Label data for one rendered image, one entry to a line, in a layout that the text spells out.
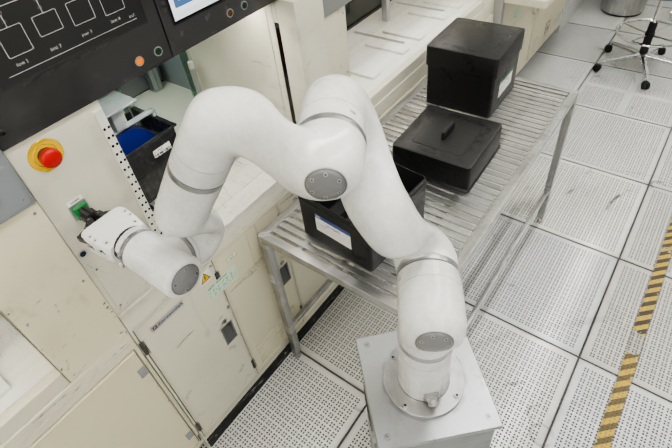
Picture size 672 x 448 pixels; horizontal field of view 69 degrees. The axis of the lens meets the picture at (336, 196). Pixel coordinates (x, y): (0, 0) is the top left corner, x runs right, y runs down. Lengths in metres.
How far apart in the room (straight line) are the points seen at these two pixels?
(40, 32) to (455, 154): 1.19
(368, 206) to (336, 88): 0.18
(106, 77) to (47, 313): 0.53
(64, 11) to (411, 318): 0.82
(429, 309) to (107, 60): 0.78
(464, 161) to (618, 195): 1.48
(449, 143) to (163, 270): 1.09
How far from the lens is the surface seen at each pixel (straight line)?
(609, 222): 2.81
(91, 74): 1.10
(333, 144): 0.59
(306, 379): 2.13
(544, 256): 2.55
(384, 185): 0.73
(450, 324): 0.86
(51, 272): 1.21
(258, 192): 1.56
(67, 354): 1.36
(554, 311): 2.37
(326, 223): 1.42
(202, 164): 0.71
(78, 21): 1.07
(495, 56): 1.91
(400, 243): 0.78
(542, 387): 2.17
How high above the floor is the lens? 1.88
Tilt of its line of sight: 43 degrees down
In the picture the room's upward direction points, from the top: 7 degrees counter-clockwise
